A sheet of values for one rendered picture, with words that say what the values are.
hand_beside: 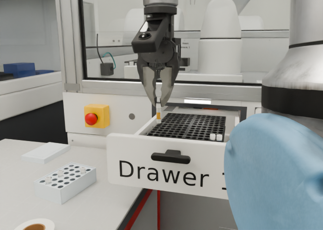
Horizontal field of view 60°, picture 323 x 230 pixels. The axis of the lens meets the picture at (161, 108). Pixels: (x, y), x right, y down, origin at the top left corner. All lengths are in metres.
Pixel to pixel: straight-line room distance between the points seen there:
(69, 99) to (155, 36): 0.56
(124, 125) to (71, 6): 0.42
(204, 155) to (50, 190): 0.36
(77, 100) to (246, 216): 0.87
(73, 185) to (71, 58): 0.45
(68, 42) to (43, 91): 0.55
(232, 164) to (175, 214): 0.85
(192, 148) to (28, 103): 1.00
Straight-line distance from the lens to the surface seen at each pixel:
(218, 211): 1.00
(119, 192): 0.72
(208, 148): 0.54
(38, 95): 1.47
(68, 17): 1.00
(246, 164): 0.17
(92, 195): 0.72
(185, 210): 1.02
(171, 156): 0.52
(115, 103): 0.94
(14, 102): 1.35
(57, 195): 0.69
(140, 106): 0.91
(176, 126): 0.73
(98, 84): 0.95
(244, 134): 0.16
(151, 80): 0.62
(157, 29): 0.56
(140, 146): 0.57
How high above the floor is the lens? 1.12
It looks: 13 degrees down
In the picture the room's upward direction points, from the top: straight up
